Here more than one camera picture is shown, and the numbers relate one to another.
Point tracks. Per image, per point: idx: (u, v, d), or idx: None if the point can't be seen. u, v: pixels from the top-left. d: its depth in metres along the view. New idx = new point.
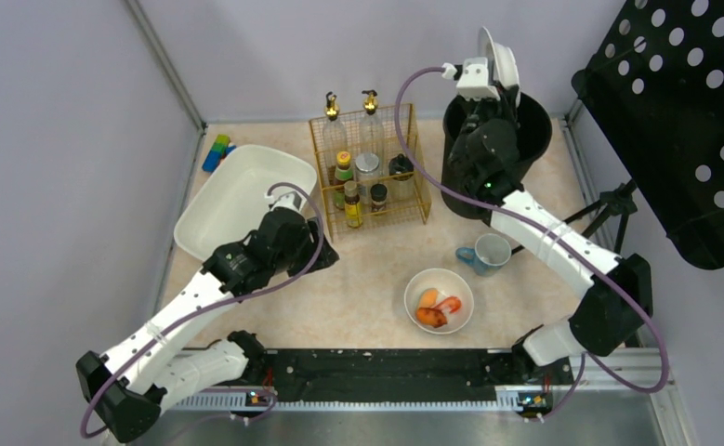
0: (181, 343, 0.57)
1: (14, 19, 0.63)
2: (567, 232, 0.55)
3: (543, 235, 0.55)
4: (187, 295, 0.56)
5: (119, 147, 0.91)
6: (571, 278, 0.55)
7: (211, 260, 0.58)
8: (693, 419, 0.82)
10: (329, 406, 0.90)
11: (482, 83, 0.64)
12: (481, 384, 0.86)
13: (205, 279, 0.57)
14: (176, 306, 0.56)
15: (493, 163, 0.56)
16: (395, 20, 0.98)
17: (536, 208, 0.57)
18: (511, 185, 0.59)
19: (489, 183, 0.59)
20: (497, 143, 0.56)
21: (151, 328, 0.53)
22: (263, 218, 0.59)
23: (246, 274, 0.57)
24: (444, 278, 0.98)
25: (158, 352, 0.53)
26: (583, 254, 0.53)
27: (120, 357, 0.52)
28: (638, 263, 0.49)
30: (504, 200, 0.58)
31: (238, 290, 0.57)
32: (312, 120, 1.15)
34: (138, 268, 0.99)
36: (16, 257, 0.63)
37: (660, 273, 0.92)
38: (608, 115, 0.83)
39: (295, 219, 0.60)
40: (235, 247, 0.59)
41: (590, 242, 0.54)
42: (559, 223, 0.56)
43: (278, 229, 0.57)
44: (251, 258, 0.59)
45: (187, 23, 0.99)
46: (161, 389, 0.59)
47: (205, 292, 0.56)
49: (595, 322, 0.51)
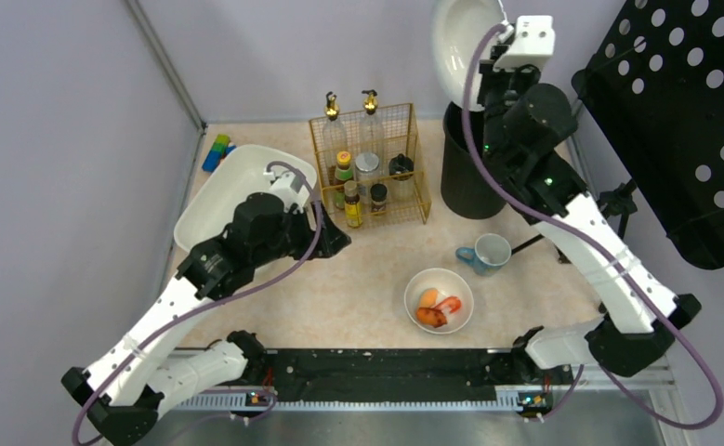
0: (164, 351, 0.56)
1: (14, 19, 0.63)
2: (634, 265, 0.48)
3: (610, 265, 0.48)
4: (162, 303, 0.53)
5: (118, 146, 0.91)
6: (612, 306, 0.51)
7: (186, 263, 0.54)
8: (693, 419, 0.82)
10: (329, 406, 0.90)
11: (545, 52, 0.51)
12: (481, 384, 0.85)
13: (182, 284, 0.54)
14: (149, 315, 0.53)
15: (549, 143, 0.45)
16: (395, 20, 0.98)
17: (601, 224, 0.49)
18: (572, 186, 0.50)
19: (550, 179, 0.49)
20: (552, 114, 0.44)
21: (127, 342, 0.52)
22: (235, 212, 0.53)
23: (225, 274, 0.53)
24: (444, 277, 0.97)
25: (138, 365, 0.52)
26: (645, 291, 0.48)
27: (100, 372, 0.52)
28: (695, 309, 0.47)
30: (566, 208, 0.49)
31: (216, 292, 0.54)
32: (312, 120, 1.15)
34: (138, 268, 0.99)
36: (15, 256, 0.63)
37: (660, 272, 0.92)
38: (608, 115, 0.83)
39: (273, 210, 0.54)
40: (208, 246, 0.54)
41: (651, 275, 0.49)
42: (625, 252, 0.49)
43: (251, 221, 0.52)
44: (228, 257, 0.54)
45: (187, 23, 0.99)
46: (157, 395, 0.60)
47: (180, 300, 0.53)
49: (632, 355, 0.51)
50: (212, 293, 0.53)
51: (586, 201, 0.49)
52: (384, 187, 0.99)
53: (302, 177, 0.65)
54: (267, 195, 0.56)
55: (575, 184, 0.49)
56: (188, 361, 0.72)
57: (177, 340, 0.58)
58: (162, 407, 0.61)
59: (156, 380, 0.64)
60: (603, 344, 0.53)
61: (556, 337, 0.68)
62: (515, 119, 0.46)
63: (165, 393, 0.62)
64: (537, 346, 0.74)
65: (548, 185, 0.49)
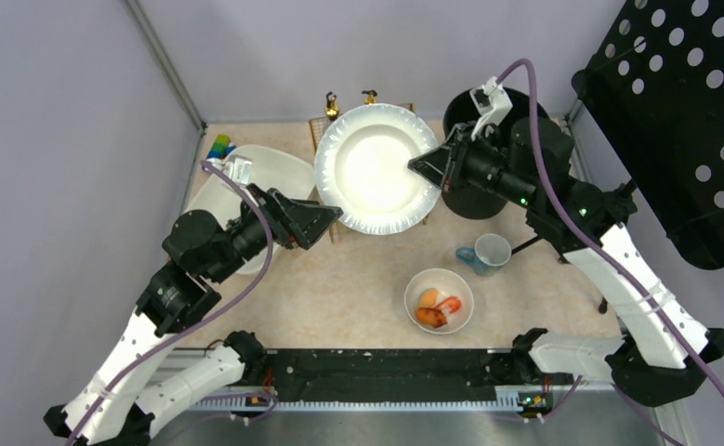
0: (138, 383, 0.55)
1: (14, 19, 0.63)
2: (667, 301, 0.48)
3: (642, 300, 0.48)
4: (125, 341, 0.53)
5: (118, 146, 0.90)
6: (641, 338, 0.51)
7: (144, 299, 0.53)
8: (693, 421, 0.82)
10: (329, 406, 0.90)
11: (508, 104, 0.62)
12: (481, 384, 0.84)
13: (141, 321, 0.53)
14: (114, 356, 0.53)
15: (556, 163, 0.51)
16: (394, 20, 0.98)
17: (636, 257, 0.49)
18: (606, 216, 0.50)
19: (585, 209, 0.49)
20: (548, 137, 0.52)
21: (95, 385, 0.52)
22: (164, 246, 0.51)
23: (178, 309, 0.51)
24: (444, 277, 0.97)
25: (110, 404, 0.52)
26: (678, 328, 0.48)
27: (77, 413, 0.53)
28: None
30: (601, 239, 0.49)
31: (177, 326, 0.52)
32: (312, 120, 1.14)
34: (138, 269, 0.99)
36: (16, 255, 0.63)
37: (661, 272, 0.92)
38: (608, 115, 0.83)
39: (197, 240, 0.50)
40: (164, 276, 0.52)
41: (683, 310, 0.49)
42: (659, 286, 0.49)
43: (179, 257, 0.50)
44: (185, 288, 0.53)
45: (186, 23, 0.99)
46: (148, 416, 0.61)
47: (142, 336, 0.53)
49: (659, 388, 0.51)
50: (173, 328, 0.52)
51: (621, 232, 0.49)
52: None
53: (230, 183, 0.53)
54: (195, 215, 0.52)
55: (610, 214, 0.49)
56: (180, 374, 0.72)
57: (155, 368, 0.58)
58: (153, 427, 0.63)
59: (148, 399, 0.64)
60: (631, 373, 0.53)
61: (569, 349, 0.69)
62: (519, 155, 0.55)
63: (155, 414, 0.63)
64: (545, 351, 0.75)
65: (583, 215, 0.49)
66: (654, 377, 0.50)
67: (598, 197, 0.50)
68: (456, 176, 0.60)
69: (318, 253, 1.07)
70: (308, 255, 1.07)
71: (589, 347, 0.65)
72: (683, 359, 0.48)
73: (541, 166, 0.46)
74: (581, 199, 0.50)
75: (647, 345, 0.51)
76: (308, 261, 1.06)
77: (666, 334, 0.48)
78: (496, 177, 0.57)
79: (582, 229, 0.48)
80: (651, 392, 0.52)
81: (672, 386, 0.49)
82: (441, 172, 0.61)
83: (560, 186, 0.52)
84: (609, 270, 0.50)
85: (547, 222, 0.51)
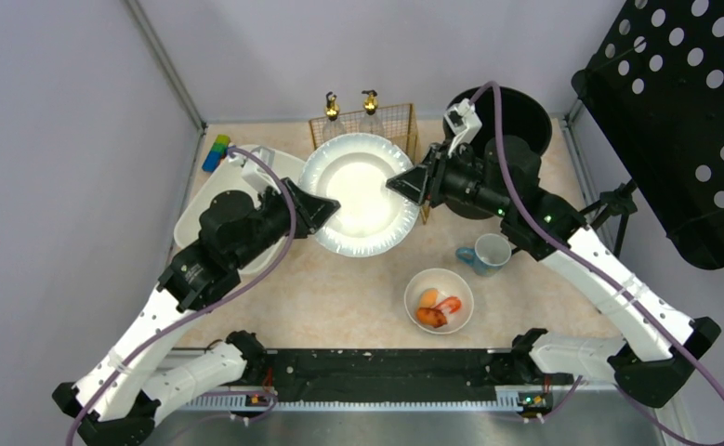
0: (152, 361, 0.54)
1: (15, 20, 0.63)
2: (644, 292, 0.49)
3: (617, 293, 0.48)
4: (145, 316, 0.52)
5: (118, 146, 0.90)
6: (628, 333, 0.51)
7: (165, 275, 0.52)
8: (695, 419, 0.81)
10: (329, 406, 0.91)
11: (476, 124, 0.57)
12: (481, 384, 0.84)
13: (162, 298, 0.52)
14: (131, 331, 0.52)
15: (525, 178, 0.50)
16: (395, 20, 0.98)
17: (607, 255, 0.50)
18: (572, 221, 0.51)
19: (549, 216, 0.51)
20: (516, 156, 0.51)
21: (111, 359, 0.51)
22: (200, 220, 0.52)
23: (204, 284, 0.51)
24: (445, 277, 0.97)
25: (125, 380, 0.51)
26: (659, 319, 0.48)
27: (90, 388, 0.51)
28: (714, 333, 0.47)
30: (569, 242, 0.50)
31: (199, 303, 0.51)
32: (312, 120, 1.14)
34: (137, 268, 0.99)
36: (17, 255, 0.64)
37: (661, 271, 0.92)
38: (608, 115, 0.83)
39: (236, 215, 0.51)
40: (187, 255, 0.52)
41: (663, 301, 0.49)
42: (633, 279, 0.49)
43: (217, 230, 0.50)
44: (207, 267, 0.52)
45: (187, 23, 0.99)
46: (153, 402, 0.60)
47: (164, 312, 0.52)
49: (656, 384, 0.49)
50: (195, 305, 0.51)
51: (588, 233, 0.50)
52: None
53: (265, 167, 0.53)
54: (232, 195, 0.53)
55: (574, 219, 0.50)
56: (187, 366, 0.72)
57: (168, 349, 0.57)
58: (160, 413, 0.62)
59: (154, 386, 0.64)
60: (629, 373, 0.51)
61: (571, 351, 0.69)
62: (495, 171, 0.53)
63: (163, 400, 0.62)
64: (545, 353, 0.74)
65: (548, 222, 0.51)
66: (649, 373, 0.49)
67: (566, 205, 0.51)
68: (437, 191, 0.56)
69: (318, 253, 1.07)
70: (308, 255, 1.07)
71: (591, 348, 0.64)
72: (668, 348, 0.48)
73: (506, 178, 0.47)
74: (547, 208, 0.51)
75: (634, 339, 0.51)
76: (308, 261, 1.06)
77: (648, 325, 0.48)
78: (474, 192, 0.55)
79: (552, 234, 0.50)
80: (654, 391, 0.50)
81: (664, 378, 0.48)
82: (420, 188, 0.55)
83: (531, 197, 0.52)
84: (580, 267, 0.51)
85: (519, 231, 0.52)
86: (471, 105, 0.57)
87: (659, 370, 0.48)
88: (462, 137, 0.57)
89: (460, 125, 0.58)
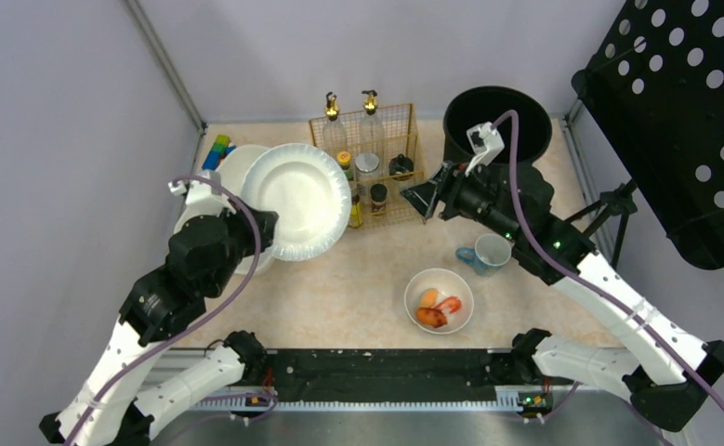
0: (129, 391, 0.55)
1: (14, 19, 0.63)
2: (654, 316, 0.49)
3: (627, 318, 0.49)
4: (111, 350, 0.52)
5: (118, 146, 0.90)
6: (642, 358, 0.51)
7: (126, 307, 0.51)
8: (696, 425, 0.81)
10: (330, 406, 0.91)
11: (498, 145, 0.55)
12: (481, 384, 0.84)
13: (125, 331, 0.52)
14: (104, 363, 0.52)
15: (537, 207, 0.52)
16: (395, 20, 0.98)
17: (615, 279, 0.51)
18: (581, 244, 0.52)
19: (559, 242, 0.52)
20: (527, 184, 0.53)
21: (85, 395, 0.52)
22: (168, 244, 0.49)
23: (164, 315, 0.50)
24: (445, 278, 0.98)
25: (101, 413, 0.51)
26: (670, 343, 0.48)
27: (70, 421, 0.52)
28: None
30: (577, 267, 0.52)
31: (161, 334, 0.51)
32: (312, 120, 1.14)
34: (136, 269, 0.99)
36: (16, 255, 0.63)
37: (661, 271, 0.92)
38: (608, 115, 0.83)
39: (208, 238, 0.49)
40: (146, 283, 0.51)
41: (675, 325, 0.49)
42: (643, 303, 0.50)
43: (185, 255, 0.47)
44: (167, 295, 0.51)
45: (186, 22, 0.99)
46: (147, 418, 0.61)
47: (126, 346, 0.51)
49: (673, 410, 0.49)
50: (156, 336, 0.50)
51: (597, 258, 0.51)
52: (384, 187, 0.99)
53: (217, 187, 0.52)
54: (205, 219, 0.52)
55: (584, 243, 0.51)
56: (181, 375, 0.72)
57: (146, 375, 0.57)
58: (152, 429, 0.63)
59: (147, 400, 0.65)
60: (646, 398, 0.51)
61: (579, 361, 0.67)
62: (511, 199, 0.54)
63: (155, 416, 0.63)
64: (549, 358, 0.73)
65: (557, 248, 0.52)
66: (664, 398, 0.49)
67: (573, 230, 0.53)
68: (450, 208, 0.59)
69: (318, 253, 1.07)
70: None
71: (604, 362, 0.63)
72: (681, 372, 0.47)
73: (519, 210, 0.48)
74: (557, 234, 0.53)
75: (649, 364, 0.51)
76: (308, 261, 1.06)
77: (659, 348, 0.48)
78: (486, 212, 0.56)
79: (559, 260, 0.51)
80: (672, 415, 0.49)
81: (681, 405, 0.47)
82: (427, 203, 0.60)
83: (541, 223, 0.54)
84: (591, 294, 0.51)
85: (528, 256, 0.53)
86: (493, 128, 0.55)
87: (674, 394, 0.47)
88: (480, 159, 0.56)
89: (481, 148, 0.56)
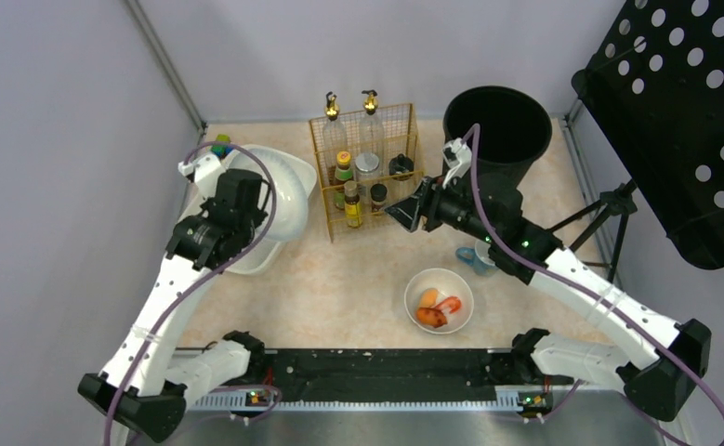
0: (176, 335, 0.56)
1: (15, 21, 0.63)
2: (623, 299, 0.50)
3: (597, 303, 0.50)
4: (162, 284, 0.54)
5: (119, 146, 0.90)
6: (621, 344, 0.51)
7: (173, 242, 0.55)
8: (696, 424, 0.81)
10: (330, 406, 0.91)
11: (467, 159, 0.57)
12: (481, 384, 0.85)
13: (174, 263, 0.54)
14: (153, 303, 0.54)
15: (507, 214, 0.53)
16: (395, 21, 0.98)
17: (583, 269, 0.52)
18: (549, 242, 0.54)
19: (527, 241, 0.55)
20: (497, 191, 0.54)
21: (138, 331, 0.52)
22: (220, 180, 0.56)
23: (215, 242, 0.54)
24: (445, 277, 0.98)
25: (155, 350, 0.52)
26: (640, 324, 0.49)
27: (118, 369, 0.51)
28: (703, 335, 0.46)
30: (546, 261, 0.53)
31: (212, 261, 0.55)
32: (312, 120, 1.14)
34: (137, 270, 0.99)
36: (18, 255, 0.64)
37: (661, 271, 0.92)
38: (609, 116, 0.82)
39: (252, 177, 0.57)
40: (191, 220, 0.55)
41: (645, 307, 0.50)
42: (611, 287, 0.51)
43: (237, 185, 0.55)
44: (214, 226, 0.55)
45: (186, 22, 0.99)
46: (179, 386, 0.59)
47: (179, 277, 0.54)
49: (662, 394, 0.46)
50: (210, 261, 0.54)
51: (565, 253, 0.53)
52: (384, 187, 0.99)
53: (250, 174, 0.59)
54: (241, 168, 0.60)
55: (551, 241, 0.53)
56: (197, 359, 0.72)
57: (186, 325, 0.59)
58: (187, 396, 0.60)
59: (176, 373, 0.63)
60: (635, 386, 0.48)
61: (576, 356, 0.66)
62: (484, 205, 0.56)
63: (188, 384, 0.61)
64: (547, 356, 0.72)
65: (525, 247, 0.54)
66: (647, 381, 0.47)
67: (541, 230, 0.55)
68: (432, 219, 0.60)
69: (318, 253, 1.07)
70: (308, 255, 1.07)
71: (599, 356, 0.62)
72: (654, 350, 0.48)
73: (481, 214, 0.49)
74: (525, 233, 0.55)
75: (627, 349, 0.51)
76: (308, 261, 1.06)
77: (630, 330, 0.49)
78: (465, 220, 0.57)
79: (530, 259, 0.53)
80: (664, 403, 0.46)
81: (662, 387, 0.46)
82: (411, 216, 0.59)
83: (514, 226, 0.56)
84: (559, 283, 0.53)
85: (502, 257, 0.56)
86: (462, 144, 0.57)
87: (651, 373, 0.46)
88: (455, 172, 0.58)
89: (453, 162, 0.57)
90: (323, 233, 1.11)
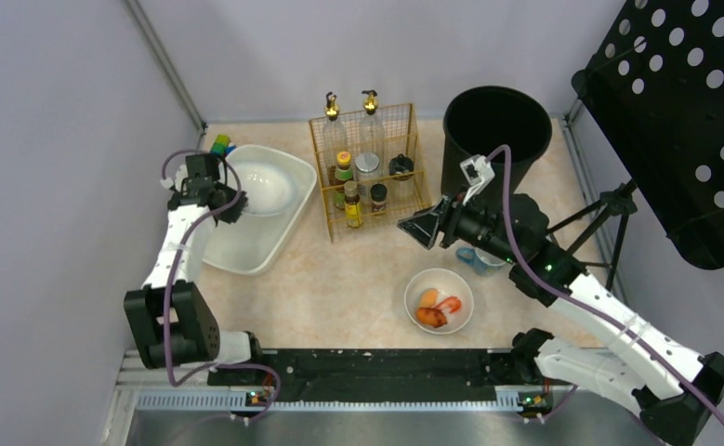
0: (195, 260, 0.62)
1: (14, 21, 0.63)
2: (647, 330, 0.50)
3: (621, 332, 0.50)
4: (174, 224, 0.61)
5: (119, 146, 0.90)
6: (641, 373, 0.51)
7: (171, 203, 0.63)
8: None
10: (329, 406, 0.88)
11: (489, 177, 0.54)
12: (481, 384, 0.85)
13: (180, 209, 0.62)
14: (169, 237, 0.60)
15: (533, 237, 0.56)
16: (395, 20, 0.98)
17: (608, 297, 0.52)
18: (572, 267, 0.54)
19: (550, 265, 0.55)
20: (524, 216, 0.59)
21: (169, 244, 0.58)
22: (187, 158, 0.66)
23: (208, 195, 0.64)
24: (444, 277, 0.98)
25: (188, 258, 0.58)
26: (665, 356, 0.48)
27: (159, 279, 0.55)
28: None
30: (569, 287, 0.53)
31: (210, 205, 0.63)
32: (312, 120, 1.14)
34: (137, 269, 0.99)
36: (17, 255, 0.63)
37: (661, 271, 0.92)
38: (608, 115, 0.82)
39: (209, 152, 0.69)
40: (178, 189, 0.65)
41: (668, 337, 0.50)
42: (636, 318, 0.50)
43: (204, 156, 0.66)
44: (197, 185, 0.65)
45: (187, 23, 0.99)
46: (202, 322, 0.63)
47: (190, 213, 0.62)
49: (680, 426, 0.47)
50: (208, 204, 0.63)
51: (587, 279, 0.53)
52: (384, 187, 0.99)
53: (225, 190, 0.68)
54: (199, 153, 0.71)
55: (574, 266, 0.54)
56: None
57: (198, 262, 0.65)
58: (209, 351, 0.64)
59: None
60: (653, 413, 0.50)
61: (585, 366, 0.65)
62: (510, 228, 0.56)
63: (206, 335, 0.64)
64: (552, 362, 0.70)
65: (548, 269, 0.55)
66: (668, 413, 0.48)
67: (562, 254, 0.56)
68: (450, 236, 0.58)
69: (318, 253, 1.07)
70: (308, 255, 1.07)
71: (611, 373, 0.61)
72: (677, 384, 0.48)
73: (511, 240, 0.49)
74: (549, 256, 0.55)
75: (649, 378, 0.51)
76: (308, 261, 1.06)
77: (654, 361, 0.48)
78: (485, 239, 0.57)
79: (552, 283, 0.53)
80: (682, 433, 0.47)
81: (682, 419, 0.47)
82: (429, 232, 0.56)
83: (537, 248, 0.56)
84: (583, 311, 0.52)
85: (525, 281, 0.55)
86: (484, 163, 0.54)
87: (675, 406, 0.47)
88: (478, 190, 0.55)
89: (475, 180, 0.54)
90: (323, 233, 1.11)
